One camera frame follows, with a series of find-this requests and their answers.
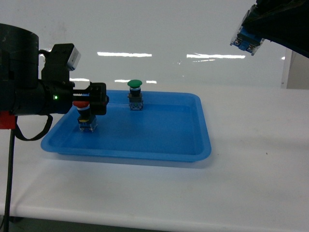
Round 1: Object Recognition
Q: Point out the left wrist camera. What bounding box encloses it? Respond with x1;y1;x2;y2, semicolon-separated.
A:
39;43;81;86

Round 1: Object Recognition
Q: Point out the green push button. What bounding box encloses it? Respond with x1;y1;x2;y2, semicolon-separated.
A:
127;79;143;110

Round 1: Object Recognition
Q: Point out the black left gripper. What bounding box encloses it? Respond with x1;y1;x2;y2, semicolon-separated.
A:
10;80;109;116

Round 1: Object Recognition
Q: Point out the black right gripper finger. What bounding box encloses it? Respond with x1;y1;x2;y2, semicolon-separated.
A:
241;0;309;58

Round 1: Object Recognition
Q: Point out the red push button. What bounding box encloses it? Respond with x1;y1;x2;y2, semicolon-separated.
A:
73;101;98;132

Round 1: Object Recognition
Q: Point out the blue plastic tray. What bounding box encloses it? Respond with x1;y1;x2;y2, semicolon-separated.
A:
41;90;211;162

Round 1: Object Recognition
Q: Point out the yellow push button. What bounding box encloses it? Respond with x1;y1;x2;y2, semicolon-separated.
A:
230;4;265;56

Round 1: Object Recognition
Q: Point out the white glossy back panel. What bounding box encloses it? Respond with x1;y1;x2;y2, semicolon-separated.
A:
0;0;285;88

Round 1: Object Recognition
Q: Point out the black left cable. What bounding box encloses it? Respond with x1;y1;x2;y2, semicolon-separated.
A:
2;113;54;232

